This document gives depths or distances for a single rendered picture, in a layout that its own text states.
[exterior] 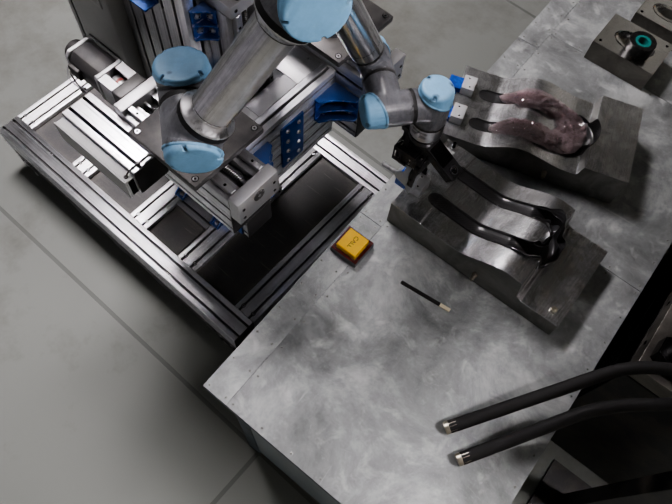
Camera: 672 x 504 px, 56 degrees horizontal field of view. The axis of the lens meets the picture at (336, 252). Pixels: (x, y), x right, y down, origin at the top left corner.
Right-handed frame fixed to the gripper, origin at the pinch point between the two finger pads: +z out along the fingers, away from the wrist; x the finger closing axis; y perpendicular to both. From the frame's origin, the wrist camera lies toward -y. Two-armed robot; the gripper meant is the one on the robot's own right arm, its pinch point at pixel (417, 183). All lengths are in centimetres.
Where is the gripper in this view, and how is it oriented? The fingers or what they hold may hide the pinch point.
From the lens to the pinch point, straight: 161.7
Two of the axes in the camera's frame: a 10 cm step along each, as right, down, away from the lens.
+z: -0.5, 4.3, 9.0
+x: -6.2, 6.9, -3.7
